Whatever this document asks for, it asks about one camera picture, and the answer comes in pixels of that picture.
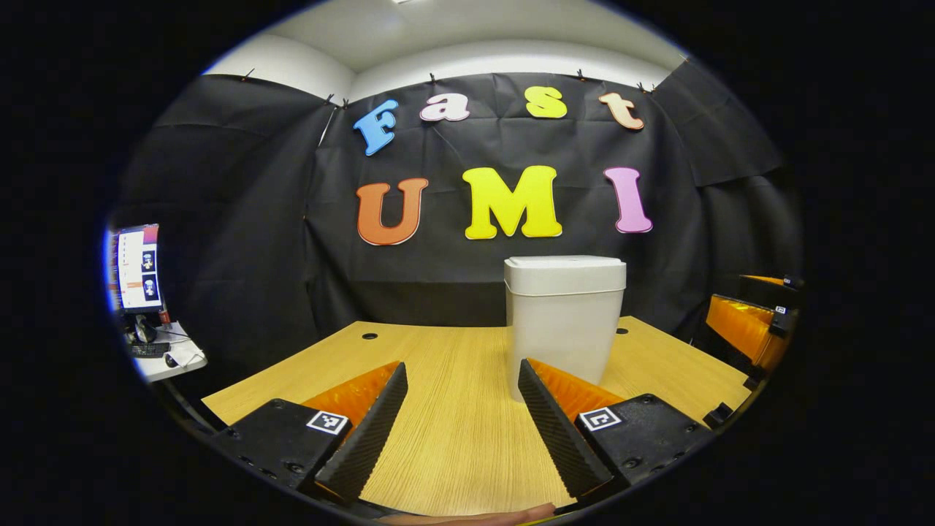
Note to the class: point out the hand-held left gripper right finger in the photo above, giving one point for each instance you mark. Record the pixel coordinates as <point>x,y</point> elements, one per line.
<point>555,438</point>

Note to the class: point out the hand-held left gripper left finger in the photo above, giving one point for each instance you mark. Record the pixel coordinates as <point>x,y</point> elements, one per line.
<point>372,438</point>

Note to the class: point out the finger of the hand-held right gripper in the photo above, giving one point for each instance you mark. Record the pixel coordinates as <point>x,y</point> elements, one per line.
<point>741,329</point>
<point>774,292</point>

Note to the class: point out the white desktop garbage bin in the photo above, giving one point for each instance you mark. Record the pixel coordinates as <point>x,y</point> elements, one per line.
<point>562,321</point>

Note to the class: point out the wooden desktop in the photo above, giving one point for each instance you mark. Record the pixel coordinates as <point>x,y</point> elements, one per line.
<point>453,409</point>

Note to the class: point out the white side desk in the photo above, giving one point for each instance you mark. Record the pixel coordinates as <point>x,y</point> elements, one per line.
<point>190,358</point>

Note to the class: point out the black keyboard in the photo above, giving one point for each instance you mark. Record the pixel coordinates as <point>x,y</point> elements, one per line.
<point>150,350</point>

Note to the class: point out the black backdrop cloth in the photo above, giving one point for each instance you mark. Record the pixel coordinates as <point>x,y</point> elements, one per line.
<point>241,219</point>

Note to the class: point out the computer monitor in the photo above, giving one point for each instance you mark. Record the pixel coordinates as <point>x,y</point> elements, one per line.
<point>139,267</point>

